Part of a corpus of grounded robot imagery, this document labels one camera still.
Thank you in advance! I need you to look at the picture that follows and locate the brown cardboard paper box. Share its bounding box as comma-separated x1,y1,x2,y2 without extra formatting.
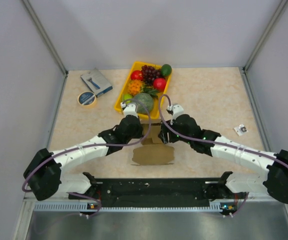
132,123,174,166

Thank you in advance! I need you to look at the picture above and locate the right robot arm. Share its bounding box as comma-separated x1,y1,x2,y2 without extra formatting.
161,114,288,204

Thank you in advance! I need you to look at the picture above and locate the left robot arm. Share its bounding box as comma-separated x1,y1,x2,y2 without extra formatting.
24,115,143,201

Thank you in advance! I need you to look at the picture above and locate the razor package box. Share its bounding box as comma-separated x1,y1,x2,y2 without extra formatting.
81,68,113,98

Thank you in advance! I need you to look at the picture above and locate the yellow plastic tray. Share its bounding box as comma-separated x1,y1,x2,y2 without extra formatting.
114,61,172,120

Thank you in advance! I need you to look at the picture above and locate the green cantaloupe melon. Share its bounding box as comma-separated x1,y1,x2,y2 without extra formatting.
133,92,154,115

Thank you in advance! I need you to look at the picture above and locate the orange pineapple fruit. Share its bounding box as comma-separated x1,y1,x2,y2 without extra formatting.
127,80,158,98

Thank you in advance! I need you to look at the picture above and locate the masking tape roll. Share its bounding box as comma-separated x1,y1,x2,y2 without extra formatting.
77,91,97,109

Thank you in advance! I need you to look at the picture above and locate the red pomegranate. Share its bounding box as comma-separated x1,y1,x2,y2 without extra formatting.
153,78,167,92

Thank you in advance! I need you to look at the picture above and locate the red apple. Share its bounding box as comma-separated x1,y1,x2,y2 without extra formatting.
130,70,143,81

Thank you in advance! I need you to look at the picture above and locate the dark red grape bunch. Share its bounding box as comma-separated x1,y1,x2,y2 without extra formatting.
141,65,161,86

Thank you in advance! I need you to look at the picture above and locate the green avocado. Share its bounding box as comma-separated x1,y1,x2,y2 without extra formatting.
160,64,172,77

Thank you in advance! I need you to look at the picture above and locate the small white tag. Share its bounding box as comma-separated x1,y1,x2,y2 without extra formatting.
234,124,248,136

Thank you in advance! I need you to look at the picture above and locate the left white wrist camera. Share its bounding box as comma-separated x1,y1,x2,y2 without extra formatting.
121,102,138,118

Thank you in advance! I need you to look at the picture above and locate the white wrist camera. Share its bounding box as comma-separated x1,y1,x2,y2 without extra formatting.
167,103,184,124
121,102,138,118

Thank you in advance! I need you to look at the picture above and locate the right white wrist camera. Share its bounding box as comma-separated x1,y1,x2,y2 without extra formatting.
167,103,184,124

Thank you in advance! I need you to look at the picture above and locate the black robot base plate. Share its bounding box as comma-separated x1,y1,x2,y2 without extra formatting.
68,177,237,208

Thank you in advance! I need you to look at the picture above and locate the grey slotted cable duct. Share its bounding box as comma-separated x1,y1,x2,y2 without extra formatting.
34,201,233,213

